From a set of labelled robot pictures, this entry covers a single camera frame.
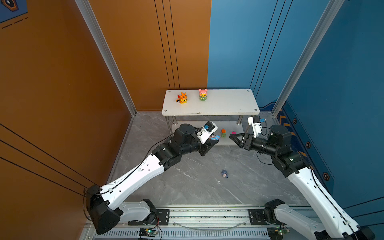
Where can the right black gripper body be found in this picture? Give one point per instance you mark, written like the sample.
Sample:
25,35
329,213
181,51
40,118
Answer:
264,146

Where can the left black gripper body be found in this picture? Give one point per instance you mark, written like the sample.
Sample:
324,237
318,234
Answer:
194,145

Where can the blue Stitch ice-cream toy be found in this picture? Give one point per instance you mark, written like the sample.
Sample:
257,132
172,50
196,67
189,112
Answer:
216,138

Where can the green orange toy truck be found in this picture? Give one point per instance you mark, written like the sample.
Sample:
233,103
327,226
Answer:
223,133

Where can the small blue figure toy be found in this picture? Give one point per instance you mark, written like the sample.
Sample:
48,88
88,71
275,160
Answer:
225,174

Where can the orange yellow duck toy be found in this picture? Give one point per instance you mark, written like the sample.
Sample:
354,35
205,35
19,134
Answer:
182,98

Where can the pink yellow bear toy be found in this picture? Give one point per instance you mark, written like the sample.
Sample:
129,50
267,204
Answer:
203,94

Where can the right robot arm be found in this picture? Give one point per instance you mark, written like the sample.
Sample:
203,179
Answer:
335,223

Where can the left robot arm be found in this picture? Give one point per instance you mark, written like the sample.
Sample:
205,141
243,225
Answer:
106,205

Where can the white two-tier shelf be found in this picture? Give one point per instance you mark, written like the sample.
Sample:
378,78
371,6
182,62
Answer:
233,102

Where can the right green circuit board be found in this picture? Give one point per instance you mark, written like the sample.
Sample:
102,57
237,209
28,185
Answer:
277,234

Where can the green circuit board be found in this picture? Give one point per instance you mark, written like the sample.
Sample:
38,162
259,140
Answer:
277,234
148,233

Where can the left green circuit board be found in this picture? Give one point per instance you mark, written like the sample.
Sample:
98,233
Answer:
148,233

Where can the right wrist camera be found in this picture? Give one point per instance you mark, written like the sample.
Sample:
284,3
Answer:
256,123

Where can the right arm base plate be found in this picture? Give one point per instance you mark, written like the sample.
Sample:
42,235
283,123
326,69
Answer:
262,217

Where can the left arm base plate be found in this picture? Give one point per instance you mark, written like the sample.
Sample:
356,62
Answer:
160,218

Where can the aluminium rail frame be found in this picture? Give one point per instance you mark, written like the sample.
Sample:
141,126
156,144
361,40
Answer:
206,223

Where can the right aluminium corner post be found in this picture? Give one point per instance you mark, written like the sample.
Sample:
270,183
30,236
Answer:
315,39

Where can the aluminium corner post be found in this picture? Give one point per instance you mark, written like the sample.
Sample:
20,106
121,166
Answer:
101,42
315,39

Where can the left aluminium corner post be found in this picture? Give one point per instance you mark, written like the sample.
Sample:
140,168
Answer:
101,42

